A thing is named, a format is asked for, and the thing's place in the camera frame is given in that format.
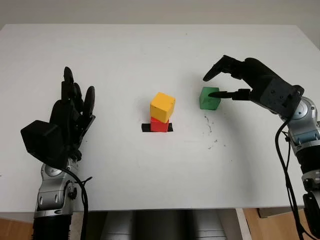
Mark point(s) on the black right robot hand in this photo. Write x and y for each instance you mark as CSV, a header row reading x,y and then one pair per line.
x,y
257,75

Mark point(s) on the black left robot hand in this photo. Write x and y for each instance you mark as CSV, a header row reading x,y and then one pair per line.
x,y
67,115

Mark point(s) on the green block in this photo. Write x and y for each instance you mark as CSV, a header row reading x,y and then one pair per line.
x,y
208,103

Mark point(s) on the red block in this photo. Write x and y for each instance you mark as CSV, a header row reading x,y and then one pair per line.
x,y
158,127

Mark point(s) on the yellow block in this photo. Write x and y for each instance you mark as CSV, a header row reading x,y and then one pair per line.
x,y
162,106

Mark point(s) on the black tape strip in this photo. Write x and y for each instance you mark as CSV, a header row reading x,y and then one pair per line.
x,y
145,127

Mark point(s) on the grey robot body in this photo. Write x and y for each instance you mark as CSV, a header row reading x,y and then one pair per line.
x,y
160,225

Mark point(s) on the white table leg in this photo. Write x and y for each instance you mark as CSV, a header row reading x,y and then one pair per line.
x,y
243,225

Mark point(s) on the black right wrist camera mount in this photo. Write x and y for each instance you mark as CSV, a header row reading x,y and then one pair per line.
x,y
282,97

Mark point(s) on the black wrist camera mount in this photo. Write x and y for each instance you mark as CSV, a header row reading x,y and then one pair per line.
x,y
282,97
42,141

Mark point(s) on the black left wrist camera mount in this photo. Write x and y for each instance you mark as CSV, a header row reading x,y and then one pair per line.
x,y
42,141

